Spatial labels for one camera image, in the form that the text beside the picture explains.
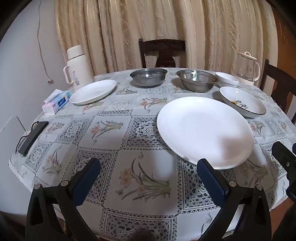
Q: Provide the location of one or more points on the large white round plate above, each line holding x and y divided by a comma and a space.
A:
202, 128

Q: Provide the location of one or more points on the tissue pack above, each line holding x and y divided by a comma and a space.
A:
55, 101

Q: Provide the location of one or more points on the dark wooden chair back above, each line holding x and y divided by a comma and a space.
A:
165, 49

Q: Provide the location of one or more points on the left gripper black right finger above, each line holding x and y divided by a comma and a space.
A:
254, 222

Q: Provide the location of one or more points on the black-rimmed white decorated plate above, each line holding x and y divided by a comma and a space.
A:
243, 102

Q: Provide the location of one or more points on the dark wooden chair right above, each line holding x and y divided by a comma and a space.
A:
285, 84

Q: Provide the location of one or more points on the white oval plate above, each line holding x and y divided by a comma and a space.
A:
93, 92

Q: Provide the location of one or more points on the cream thermos jug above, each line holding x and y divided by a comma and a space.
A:
77, 71

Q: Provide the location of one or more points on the small steel bowl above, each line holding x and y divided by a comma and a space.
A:
149, 77

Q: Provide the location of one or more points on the beige curtain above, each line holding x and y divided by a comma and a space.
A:
214, 31

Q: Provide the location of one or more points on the floral lace tablecloth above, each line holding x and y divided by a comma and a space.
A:
142, 183

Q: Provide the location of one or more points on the small white ceramic bowl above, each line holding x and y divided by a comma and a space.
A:
225, 79

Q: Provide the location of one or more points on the dark wooden chair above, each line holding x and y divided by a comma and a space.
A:
285, 84
165, 49

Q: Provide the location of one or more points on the large steel bowl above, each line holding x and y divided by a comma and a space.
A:
197, 80

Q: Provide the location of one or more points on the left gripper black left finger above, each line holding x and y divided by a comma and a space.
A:
42, 222

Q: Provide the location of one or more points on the glass electric kettle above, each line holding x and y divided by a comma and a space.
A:
247, 69

